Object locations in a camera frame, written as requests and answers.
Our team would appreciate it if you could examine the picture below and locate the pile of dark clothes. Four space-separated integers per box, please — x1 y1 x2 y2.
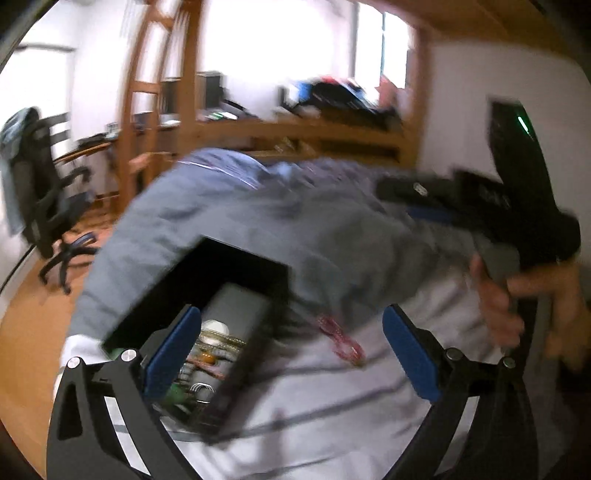
281 76 402 130

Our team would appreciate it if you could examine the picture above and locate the black cardboard box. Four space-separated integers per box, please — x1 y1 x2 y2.
99 235 296 446

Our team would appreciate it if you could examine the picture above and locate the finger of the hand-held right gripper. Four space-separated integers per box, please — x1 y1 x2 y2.
376 174 459 207
405 208 468 228

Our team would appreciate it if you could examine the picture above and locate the window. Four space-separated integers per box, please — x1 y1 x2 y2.
353 9 416 88

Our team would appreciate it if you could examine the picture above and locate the pink bead bracelet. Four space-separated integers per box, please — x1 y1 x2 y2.
316 314 365 367

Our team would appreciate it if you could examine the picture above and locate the white grey striped bed sheet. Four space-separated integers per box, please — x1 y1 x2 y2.
55 272 573 480

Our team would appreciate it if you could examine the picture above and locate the wooden desk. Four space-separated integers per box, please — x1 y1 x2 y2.
55 117 195 162

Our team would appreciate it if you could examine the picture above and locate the metal ring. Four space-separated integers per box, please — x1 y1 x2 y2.
189 381 217 402

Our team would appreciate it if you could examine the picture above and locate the bead bracelet with amber bead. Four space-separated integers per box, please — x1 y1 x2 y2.
187 348 232 370

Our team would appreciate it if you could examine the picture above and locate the small grey-green bead bracelet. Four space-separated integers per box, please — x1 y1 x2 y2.
198 335 247 354

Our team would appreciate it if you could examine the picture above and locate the grey-blue duvet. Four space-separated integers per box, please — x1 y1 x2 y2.
74 148 485 337

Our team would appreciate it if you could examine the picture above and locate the wooden ladder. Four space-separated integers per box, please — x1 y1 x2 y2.
113 0 204 213

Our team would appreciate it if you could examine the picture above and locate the person's right hand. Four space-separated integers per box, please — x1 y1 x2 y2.
468 256 591 374

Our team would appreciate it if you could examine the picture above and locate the light blue garment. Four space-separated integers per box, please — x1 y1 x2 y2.
0 111 26 232

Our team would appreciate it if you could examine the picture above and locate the wooden loft bed frame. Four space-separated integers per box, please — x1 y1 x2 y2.
194 0 591 167

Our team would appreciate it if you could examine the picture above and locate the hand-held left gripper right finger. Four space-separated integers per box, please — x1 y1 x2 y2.
382 304 541 480

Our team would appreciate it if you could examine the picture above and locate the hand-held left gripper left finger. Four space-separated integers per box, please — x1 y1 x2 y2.
46 305 204 480

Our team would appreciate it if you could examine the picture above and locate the black office chair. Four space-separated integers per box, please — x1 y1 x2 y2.
4 107 100 294

